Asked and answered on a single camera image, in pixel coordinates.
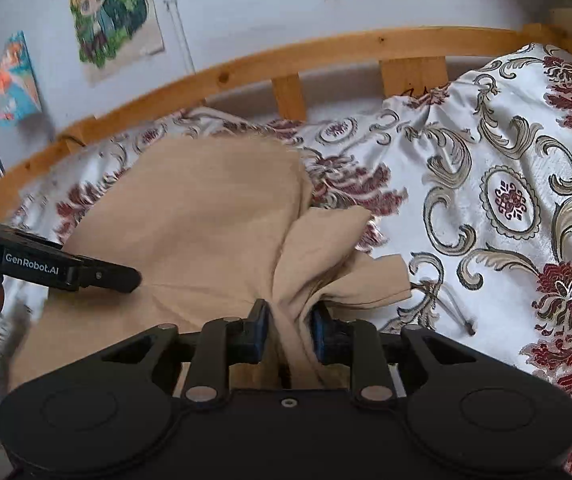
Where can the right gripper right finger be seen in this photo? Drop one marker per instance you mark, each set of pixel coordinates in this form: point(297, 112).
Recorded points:
point(459, 412)

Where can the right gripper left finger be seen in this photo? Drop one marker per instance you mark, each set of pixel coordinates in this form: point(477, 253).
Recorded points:
point(101, 416)

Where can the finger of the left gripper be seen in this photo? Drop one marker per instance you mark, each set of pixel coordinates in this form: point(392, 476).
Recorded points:
point(107, 275)

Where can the tan zip hooded jacket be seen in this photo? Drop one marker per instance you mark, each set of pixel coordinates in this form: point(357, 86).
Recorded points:
point(213, 225)

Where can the orange blue curled poster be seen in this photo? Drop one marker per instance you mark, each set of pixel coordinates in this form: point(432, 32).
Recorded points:
point(19, 94)

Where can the white floral satin bedspread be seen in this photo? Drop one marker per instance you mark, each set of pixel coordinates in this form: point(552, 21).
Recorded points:
point(471, 183)

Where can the anime character green poster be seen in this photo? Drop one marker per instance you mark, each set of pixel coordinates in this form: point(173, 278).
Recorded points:
point(113, 34)

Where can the white wall conduit pipe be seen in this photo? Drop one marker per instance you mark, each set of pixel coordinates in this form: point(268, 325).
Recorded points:
point(179, 31)

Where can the wooden bed frame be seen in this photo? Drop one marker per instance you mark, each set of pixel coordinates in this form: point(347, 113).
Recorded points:
point(409, 58)

